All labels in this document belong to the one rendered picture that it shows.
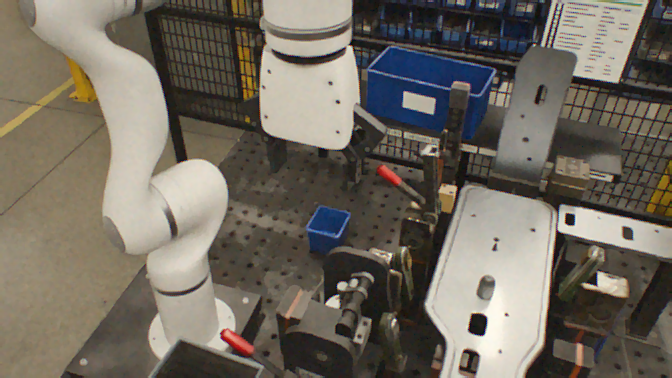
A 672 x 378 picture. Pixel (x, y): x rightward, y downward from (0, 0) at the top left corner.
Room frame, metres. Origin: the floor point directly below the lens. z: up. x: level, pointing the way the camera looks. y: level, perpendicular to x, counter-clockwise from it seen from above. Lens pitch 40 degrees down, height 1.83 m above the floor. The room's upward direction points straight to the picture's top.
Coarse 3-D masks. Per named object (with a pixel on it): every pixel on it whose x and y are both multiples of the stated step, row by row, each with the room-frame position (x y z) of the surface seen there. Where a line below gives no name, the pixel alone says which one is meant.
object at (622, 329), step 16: (656, 272) 0.82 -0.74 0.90; (656, 288) 0.79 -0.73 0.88; (640, 304) 0.82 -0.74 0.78; (656, 304) 0.78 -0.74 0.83; (624, 320) 0.83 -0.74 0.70; (640, 320) 0.78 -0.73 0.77; (656, 320) 0.77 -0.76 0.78; (624, 336) 0.78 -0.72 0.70; (640, 336) 0.78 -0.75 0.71; (656, 336) 0.78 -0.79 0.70
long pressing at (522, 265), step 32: (480, 192) 0.98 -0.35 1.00; (480, 224) 0.87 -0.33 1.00; (512, 224) 0.87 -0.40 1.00; (544, 224) 0.87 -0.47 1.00; (448, 256) 0.77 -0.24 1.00; (480, 256) 0.77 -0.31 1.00; (512, 256) 0.77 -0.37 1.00; (544, 256) 0.77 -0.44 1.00; (448, 288) 0.69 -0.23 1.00; (512, 288) 0.69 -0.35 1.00; (544, 288) 0.69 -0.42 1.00; (448, 320) 0.61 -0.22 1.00; (512, 320) 0.61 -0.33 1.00; (544, 320) 0.61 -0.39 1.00; (448, 352) 0.54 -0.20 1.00; (480, 352) 0.54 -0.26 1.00; (512, 352) 0.54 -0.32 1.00
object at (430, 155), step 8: (424, 152) 0.84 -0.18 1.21; (432, 152) 0.86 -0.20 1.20; (448, 152) 0.84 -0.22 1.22; (424, 160) 0.84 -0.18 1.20; (432, 160) 0.83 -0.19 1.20; (448, 160) 0.83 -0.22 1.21; (424, 168) 0.84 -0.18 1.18; (432, 168) 0.83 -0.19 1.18; (424, 176) 0.84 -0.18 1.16; (432, 176) 0.83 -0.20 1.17; (424, 184) 0.84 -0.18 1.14; (432, 184) 0.83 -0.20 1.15; (424, 192) 0.84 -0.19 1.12; (432, 192) 0.83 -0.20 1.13; (432, 200) 0.83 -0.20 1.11; (432, 208) 0.83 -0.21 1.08
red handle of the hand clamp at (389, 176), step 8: (376, 168) 0.89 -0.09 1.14; (384, 168) 0.88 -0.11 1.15; (384, 176) 0.87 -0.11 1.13; (392, 176) 0.87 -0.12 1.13; (392, 184) 0.87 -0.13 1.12; (400, 184) 0.87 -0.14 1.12; (408, 192) 0.86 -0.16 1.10; (416, 192) 0.86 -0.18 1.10; (416, 200) 0.85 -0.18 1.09; (424, 200) 0.85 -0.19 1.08; (424, 208) 0.84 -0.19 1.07
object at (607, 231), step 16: (560, 208) 0.92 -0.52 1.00; (576, 208) 0.92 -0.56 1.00; (560, 224) 0.87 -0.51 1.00; (576, 224) 0.87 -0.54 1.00; (592, 224) 0.87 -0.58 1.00; (608, 224) 0.87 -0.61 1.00; (624, 224) 0.87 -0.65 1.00; (640, 224) 0.87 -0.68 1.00; (592, 240) 0.82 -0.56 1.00; (608, 240) 0.82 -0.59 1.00; (624, 240) 0.82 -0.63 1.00; (640, 240) 0.82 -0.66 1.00; (656, 240) 0.82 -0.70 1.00; (640, 256) 0.78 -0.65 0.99; (656, 256) 0.77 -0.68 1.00
